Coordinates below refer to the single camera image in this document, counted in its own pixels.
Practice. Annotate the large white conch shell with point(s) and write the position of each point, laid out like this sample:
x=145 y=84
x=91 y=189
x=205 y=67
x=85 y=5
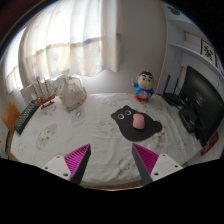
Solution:
x=72 y=95

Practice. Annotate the white radiator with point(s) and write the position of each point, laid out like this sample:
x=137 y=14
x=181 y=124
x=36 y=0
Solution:
x=28 y=91

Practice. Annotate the wooden model sailing ship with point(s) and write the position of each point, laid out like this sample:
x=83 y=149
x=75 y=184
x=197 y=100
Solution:
x=46 y=99

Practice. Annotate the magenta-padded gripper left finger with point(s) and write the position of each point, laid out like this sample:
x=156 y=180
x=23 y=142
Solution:
x=76 y=159

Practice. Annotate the black router with antennas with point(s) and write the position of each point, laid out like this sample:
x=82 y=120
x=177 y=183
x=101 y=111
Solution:
x=171 y=98

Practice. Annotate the cartoon boy figurine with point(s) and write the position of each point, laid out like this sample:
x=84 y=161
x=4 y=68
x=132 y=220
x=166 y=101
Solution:
x=144 y=88

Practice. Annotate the white shelf unit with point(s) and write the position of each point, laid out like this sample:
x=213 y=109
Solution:
x=186 y=43

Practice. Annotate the small black device box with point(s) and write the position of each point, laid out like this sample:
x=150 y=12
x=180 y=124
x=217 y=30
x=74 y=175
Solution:
x=188 y=118

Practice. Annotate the black keyboard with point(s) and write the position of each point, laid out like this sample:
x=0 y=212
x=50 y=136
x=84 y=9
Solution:
x=26 y=117

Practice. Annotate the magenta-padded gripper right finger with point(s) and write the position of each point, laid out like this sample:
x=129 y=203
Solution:
x=146 y=160

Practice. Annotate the red flat box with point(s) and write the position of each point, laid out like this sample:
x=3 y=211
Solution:
x=209 y=144

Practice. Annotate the white star-print curtain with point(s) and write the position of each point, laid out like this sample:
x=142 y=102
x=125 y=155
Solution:
x=66 y=40

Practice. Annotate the pink computer mouse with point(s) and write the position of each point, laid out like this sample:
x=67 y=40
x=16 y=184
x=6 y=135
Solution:
x=138 y=121

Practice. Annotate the black bear-shaped mouse pad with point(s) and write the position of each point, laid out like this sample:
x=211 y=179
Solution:
x=125 y=125

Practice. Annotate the white printed tablecloth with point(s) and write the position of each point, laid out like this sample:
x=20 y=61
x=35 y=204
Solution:
x=83 y=133

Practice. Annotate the black monitor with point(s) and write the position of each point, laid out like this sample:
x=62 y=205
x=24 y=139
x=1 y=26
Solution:
x=203 y=100

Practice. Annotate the orange chair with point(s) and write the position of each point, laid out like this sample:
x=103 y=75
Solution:
x=10 y=115

